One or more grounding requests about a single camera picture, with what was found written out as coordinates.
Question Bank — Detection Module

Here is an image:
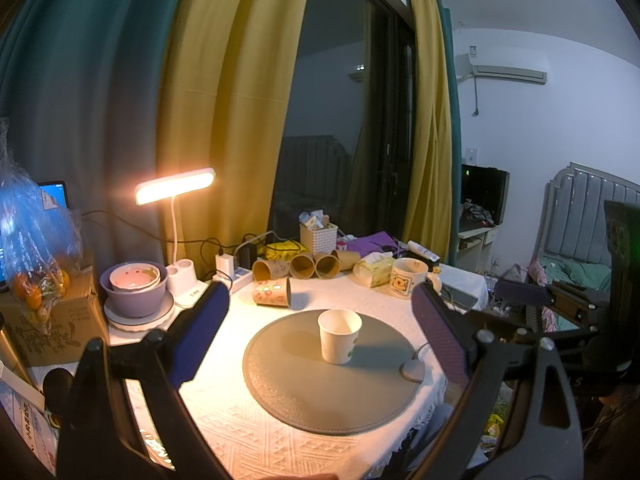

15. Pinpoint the white paper cup green print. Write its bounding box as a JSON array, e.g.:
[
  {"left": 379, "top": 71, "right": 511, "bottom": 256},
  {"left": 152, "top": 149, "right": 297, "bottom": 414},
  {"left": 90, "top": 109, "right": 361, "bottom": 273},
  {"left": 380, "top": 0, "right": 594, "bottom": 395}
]
[{"left": 318, "top": 309, "right": 362, "bottom": 365}]

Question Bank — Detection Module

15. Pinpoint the patterned brown cup lying front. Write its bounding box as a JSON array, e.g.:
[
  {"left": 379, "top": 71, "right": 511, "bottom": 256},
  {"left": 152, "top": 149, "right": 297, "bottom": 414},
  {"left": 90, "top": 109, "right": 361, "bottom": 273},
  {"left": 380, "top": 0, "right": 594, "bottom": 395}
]
[{"left": 252, "top": 278, "right": 291, "bottom": 308}]

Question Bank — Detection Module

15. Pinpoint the white plate under bowl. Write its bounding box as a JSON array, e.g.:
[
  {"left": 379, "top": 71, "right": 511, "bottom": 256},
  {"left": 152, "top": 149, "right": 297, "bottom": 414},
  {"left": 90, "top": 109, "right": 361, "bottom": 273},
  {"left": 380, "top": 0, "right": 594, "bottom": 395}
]
[{"left": 103, "top": 290, "right": 174, "bottom": 332}]

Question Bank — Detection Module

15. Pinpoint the grey computer mouse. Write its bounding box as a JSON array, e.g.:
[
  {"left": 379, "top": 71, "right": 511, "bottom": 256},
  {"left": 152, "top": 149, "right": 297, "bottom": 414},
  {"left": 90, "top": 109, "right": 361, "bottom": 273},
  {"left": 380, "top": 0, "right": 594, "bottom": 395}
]
[{"left": 399, "top": 359, "right": 425, "bottom": 384}]

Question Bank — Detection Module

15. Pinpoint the purple bowl with inner bowl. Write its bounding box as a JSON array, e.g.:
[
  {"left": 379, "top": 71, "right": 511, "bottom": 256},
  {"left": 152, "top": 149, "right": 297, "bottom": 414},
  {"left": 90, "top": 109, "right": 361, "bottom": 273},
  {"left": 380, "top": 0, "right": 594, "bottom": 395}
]
[{"left": 100, "top": 261, "right": 167, "bottom": 302}]

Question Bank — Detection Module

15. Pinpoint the white desk lamp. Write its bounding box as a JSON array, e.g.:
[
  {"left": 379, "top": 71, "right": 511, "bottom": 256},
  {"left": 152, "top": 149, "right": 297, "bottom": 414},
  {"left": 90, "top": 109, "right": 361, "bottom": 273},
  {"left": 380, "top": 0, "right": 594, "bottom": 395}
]
[{"left": 134, "top": 167, "right": 216, "bottom": 309}]

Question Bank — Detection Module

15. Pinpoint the brown cardboard box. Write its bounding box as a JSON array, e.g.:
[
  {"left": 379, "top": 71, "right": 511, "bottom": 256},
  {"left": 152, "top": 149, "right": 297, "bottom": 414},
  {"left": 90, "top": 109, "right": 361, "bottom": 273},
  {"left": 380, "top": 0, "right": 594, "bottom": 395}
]
[{"left": 1, "top": 266, "right": 110, "bottom": 367}]

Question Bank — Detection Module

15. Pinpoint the white power strip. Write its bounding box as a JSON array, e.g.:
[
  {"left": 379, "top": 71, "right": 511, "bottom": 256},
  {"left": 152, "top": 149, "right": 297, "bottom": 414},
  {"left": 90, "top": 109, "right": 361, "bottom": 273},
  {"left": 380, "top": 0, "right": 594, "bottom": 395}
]
[{"left": 213, "top": 268, "right": 254, "bottom": 295}]

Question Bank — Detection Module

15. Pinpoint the white charger plug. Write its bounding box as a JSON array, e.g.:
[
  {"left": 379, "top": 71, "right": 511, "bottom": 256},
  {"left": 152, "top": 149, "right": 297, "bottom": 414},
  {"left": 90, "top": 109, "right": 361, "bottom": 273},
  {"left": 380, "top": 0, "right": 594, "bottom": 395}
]
[{"left": 215, "top": 252, "right": 234, "bottom": 278}]

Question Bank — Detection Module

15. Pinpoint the white bear mug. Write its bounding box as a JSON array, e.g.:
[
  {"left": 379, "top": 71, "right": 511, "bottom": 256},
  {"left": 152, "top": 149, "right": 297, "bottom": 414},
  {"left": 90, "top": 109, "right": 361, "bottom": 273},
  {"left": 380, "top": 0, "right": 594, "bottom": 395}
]
[{"left": 390, "top": 258, "right": 442, "bottom": 298}]

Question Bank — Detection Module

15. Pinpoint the round grey placemat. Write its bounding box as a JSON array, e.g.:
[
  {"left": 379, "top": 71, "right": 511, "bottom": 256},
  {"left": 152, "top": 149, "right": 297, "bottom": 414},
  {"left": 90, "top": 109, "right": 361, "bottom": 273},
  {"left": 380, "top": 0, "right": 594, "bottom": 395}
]
[{"left": 243, "top": 310, "right": 419, "bottom": 436}]

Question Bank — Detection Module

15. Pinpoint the grey padded headboard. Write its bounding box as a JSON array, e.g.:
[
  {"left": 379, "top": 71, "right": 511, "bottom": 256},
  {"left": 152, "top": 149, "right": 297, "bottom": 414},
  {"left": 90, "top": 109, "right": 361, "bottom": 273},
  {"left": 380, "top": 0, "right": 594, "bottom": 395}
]
[{"left": 534, "top": 162, "right": 639, "bottom": 266}]

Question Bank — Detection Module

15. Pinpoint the white tube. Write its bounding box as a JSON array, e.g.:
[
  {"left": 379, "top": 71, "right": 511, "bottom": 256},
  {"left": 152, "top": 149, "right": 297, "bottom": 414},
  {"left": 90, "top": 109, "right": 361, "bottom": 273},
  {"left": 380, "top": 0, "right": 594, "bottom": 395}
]
[{"left": 407, "top": 240, "right": 440, "bottom": 264}]

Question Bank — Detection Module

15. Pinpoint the black power adapter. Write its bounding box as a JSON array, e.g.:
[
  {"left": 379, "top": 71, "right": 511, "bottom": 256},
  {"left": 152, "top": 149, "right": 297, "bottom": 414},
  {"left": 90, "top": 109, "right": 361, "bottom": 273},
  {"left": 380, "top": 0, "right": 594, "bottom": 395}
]
[{"left": 236, "top": 242, "right": 257, "bottom": 270}]

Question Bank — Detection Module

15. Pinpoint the yellow tissue pack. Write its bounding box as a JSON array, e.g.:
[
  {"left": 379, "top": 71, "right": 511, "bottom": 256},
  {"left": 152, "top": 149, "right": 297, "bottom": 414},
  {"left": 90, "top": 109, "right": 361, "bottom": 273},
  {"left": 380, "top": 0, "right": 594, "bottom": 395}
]
[{"left": 352, "top": 252, "right": 395, "bottom": 288}]

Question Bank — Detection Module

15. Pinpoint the yellow bag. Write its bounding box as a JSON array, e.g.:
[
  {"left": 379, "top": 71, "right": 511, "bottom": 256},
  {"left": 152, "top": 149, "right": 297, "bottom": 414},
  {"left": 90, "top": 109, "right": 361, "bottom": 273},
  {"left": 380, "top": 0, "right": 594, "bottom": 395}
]
[{"left": 264, "top": 240, "right": 308, "bottom": 261}]

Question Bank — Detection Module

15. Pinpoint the yellow curtain right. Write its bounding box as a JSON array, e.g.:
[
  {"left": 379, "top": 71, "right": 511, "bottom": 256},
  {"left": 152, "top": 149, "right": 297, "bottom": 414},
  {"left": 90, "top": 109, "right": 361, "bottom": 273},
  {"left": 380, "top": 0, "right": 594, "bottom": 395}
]
[{"left": 402, "top": 0, "right": 452, "bottom": 258}]

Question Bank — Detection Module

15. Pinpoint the yellow curtain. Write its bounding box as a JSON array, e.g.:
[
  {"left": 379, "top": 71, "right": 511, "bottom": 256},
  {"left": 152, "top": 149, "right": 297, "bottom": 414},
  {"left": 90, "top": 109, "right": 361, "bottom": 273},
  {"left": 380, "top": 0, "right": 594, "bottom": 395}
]
[
  {"left": 402, "top": 0, "right": 452, "bottom": 258},
  {"left": 156, "top": 0, "right": 307, "bottom": 275}
]

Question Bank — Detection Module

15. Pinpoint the purple cloth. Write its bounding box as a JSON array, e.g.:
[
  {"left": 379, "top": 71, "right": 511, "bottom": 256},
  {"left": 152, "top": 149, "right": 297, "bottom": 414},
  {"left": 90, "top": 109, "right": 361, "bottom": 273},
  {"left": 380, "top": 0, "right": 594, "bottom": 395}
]
[{"left": 346, "top": 231, "right": 398, "bottom": 257}]

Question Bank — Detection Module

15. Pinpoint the black monitor on desk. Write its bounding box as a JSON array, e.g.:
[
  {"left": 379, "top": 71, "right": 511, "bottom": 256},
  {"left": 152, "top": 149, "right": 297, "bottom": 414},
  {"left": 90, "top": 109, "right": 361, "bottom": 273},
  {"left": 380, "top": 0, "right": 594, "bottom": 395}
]
[{"left": 461, "top": 165, "right": 510, "bottom": 226}]

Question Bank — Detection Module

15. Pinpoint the plastic bag of oranges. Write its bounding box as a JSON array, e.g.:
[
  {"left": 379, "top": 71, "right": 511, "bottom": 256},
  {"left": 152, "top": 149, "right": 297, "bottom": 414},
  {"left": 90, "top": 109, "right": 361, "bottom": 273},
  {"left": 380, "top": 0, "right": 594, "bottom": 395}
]
[{"left": 1, "top": 117, "right": 82, "bottom": 335}]

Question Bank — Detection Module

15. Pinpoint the white lattice basket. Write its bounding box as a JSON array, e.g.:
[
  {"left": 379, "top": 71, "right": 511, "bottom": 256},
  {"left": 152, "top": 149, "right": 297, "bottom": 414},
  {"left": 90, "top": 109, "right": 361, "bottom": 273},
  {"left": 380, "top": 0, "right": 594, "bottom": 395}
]
[{"left": 299, "top": 223, "right": 338, "bottom": 254}]

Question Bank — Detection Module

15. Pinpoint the blue tablet screen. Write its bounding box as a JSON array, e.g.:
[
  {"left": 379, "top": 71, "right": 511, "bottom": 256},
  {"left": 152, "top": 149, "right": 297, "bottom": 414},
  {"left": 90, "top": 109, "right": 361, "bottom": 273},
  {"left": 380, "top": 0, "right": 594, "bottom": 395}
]
[{"left": 38, "top": 180, "right": 68, "bottom": 210}]

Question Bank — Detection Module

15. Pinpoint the yellow curtain left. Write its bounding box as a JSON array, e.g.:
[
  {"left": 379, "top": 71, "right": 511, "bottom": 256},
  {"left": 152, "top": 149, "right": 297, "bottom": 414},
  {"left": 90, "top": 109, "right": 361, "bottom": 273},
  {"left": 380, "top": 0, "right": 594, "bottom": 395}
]
[{"left": 156, "top": 0, "right": 307, "bottom": 275}]

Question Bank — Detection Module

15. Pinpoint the white air conditioner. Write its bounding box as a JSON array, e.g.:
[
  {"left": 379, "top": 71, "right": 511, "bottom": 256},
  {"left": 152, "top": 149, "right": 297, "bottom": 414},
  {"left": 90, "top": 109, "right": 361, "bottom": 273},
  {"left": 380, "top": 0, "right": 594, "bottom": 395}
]
[{"left": 454, "top": 46, "right": 549, "bottom": 84}]

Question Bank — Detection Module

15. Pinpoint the teal curtain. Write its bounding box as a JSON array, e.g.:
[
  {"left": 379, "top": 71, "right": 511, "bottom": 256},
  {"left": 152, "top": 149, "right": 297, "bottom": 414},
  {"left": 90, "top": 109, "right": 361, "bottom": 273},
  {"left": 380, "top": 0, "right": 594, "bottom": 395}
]
[{"left": 1, "top": 0, "right": 178, "bottom": 270}]

